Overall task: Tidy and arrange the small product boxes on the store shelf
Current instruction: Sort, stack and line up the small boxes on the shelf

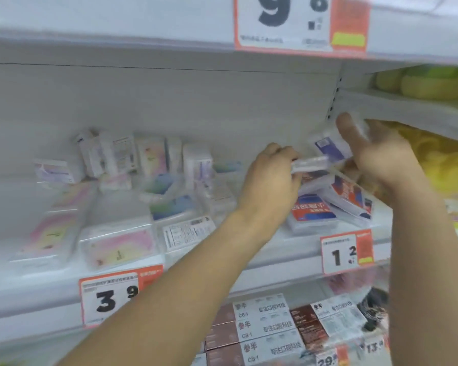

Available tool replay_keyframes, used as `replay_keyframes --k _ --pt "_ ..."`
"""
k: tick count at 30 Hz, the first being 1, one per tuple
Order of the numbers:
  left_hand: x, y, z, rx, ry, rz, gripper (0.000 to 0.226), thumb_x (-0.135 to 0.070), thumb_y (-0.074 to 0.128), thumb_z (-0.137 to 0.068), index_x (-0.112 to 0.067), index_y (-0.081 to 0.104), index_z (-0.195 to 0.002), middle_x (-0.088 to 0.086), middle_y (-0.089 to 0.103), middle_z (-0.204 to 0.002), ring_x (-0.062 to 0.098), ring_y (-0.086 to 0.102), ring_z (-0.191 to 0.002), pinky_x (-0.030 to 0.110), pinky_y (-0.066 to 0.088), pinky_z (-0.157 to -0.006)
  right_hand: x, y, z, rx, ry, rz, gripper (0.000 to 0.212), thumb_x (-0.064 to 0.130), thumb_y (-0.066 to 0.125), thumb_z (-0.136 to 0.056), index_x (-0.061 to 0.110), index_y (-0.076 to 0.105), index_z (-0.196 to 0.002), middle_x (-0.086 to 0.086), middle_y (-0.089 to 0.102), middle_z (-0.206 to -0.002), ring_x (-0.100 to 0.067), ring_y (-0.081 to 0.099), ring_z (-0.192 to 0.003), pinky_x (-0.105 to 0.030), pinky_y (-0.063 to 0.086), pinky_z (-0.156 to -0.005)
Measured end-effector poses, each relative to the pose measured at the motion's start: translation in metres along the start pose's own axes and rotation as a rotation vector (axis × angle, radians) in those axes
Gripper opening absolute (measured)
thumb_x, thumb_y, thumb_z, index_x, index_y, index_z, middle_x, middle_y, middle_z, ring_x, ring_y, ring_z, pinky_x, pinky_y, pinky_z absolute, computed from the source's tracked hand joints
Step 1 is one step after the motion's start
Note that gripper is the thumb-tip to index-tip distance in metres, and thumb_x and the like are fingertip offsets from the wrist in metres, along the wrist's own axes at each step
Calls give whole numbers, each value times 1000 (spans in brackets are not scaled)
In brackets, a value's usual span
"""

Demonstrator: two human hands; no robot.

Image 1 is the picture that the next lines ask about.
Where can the pile of teal small boxes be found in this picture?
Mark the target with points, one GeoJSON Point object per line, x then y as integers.
{"type": "Point", "coordinates": [171, 207]}

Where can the row of yellow green tubs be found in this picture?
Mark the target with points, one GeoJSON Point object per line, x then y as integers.
{"type": "Point", "coordinates": [435, 87]}

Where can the person's left forearm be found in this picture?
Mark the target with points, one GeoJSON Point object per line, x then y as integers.
{"type": "Point", "coordinates": [168, 301]}

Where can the person's right hand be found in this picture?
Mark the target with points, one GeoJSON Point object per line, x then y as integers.
{"type": "Point", "coordinates": [389, 160]}

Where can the row of yellow detergent bottles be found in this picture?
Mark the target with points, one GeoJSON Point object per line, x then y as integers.
{"type": "Point", "coordinates": [446, 163]}

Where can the person's left hand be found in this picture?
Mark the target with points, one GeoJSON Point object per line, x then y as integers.
{"type": "Point", "coordinates": [267, 194]}

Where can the stack of maroon toothpaste boxes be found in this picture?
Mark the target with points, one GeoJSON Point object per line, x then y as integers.
{"type": "Point", "coordinates": [229, 335]}

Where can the pile of red small boxes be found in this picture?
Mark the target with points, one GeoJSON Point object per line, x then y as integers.
{"type": "Point", "coordinates": [313, 213]}

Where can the person's right forearm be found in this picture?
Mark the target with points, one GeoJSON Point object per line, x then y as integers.
{"type": "Point", "coordinates": [431, 282]}

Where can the black bottle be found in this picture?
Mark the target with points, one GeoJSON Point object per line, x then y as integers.
{"type": "Point", "coordinates": [374, 304]}

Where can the pile of pink small boxes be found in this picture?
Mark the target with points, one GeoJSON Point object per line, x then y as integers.
{"type": "Point", "coordinates": [114, 247]}

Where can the orange white price tag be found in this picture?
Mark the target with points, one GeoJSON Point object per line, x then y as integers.
{"type": "Point", "coordinates": [275, 19]}
{"type": "Point", "coordinates": [372, 346]}
{"type": "Point", "coordinates": [326, 360]}
{"type": "Point", "coordinates": [107, 301]}
{"type": "Point", "coordinates": [337, 257]}

